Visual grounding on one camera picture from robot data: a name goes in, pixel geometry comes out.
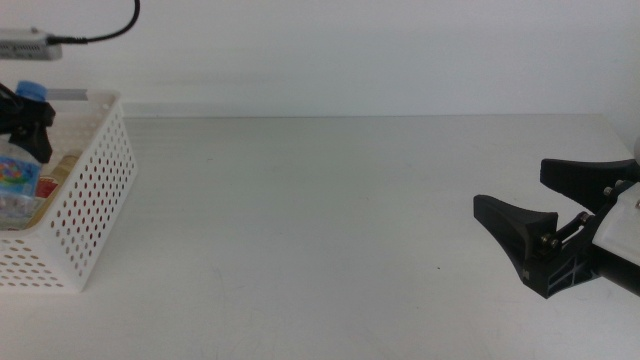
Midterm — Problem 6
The yellow tea bottle red label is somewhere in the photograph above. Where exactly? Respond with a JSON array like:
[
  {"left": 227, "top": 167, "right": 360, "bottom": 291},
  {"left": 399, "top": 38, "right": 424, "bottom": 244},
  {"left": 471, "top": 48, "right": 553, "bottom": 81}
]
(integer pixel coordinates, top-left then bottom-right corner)
[{"left": 27, "top": 153, "right": 81, "bottom": 229}]

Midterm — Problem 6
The small water bottle blue cap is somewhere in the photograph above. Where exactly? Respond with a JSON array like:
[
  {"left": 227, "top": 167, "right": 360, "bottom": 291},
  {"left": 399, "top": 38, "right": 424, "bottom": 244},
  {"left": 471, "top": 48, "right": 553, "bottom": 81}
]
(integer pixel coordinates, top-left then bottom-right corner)
[{"left": 0, "top": 79, "right": 49, "bottom": 229}]

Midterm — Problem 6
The white perforated plastic basket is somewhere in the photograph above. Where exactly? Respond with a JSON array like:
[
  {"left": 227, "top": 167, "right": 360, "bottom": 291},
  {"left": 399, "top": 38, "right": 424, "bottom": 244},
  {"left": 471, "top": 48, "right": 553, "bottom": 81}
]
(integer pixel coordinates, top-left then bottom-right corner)
[{"left": 0, "top": 88, "right": 137, "bottom": 294}]

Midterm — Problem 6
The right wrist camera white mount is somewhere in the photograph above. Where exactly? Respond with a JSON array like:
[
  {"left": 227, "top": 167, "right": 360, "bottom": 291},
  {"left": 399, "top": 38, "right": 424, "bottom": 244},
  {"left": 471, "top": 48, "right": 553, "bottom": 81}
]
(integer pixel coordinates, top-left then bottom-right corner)
[{"left": 591, "top": 134, "right": 640, "bottom": 266}]

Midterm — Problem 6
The thick black left camera cable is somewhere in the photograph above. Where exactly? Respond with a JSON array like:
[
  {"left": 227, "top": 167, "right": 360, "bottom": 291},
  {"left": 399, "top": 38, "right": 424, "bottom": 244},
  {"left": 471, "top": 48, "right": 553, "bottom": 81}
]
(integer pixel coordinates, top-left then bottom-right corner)
[{"left": 47, "top": 0, "right": 141, "bottom": 45}]

